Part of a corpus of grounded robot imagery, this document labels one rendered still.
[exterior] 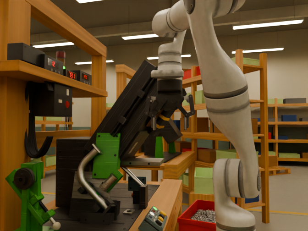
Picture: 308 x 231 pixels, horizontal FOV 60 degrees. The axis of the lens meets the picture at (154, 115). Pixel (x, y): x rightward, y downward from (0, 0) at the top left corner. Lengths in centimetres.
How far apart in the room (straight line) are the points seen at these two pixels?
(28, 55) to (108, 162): 56
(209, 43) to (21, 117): 93
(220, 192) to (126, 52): 1068
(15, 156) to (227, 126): 91
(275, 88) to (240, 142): 968
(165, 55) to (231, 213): 45
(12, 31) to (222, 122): 95
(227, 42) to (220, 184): 993
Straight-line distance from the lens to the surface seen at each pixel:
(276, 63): 1041
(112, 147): 125
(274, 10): 868
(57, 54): 164
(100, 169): 126
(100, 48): 212
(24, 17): 135
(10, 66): 108
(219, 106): 56
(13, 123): 122
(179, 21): 70
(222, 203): 68
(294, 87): 1036
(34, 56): 123
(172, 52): 79
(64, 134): 175
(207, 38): 52
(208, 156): 425
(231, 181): 65
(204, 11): 51
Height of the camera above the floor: 131
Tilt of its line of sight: 2 degrees up
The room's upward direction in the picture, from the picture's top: straight up
